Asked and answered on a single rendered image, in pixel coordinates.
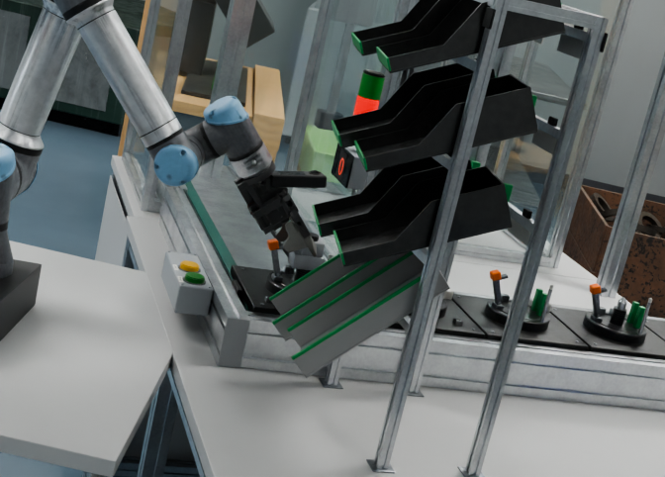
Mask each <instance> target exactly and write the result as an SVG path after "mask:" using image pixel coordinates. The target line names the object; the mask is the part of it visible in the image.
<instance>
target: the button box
mask: <svg viewBox="0 0 665 477"><path fill-rule="evenodd" d="M184 260H188V261H193V262H196V263H198V264H199V265H200V268H199V271H196V272H195V273H199V274H202V275H204V277H205V282H204V283H202V284H195V283H191V282H188V281H186V280H185V274H186V273H188V272H191V271H186V270H183V269H181V268H180V262H182V261H184ZM161 278H162V280H163V283H164V286H165V289H166V291H167V294H168V297H169V299H170V302H171V305H172V308H173V310H174V312H175V313H179V314H188V315H196V316H205V317H208V315H209V311H210V306H211V301H212V297H213V292H214V289H213V287H212V285H211V283H210V281H209V279H208V276H207V274H206V272H205V270H204V268H203V266H202V264H201V262H200V259H199V257H198V255H196V254H188V253H180V252H173V251H167V252H166V253H165V257H164V262H163V267H162V272H161Z"/></svg>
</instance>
